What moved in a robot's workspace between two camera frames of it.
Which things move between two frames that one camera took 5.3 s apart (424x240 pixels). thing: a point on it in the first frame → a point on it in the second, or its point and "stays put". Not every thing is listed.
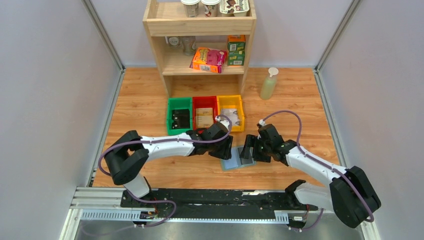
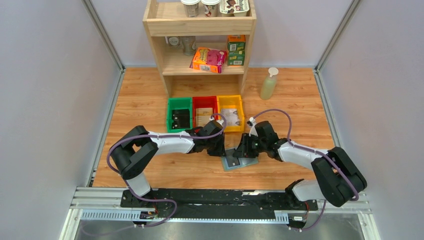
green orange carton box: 236,50 stays put
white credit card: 234,118 stays put
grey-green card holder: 234,162 stays put
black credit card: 245,161 → 231,160
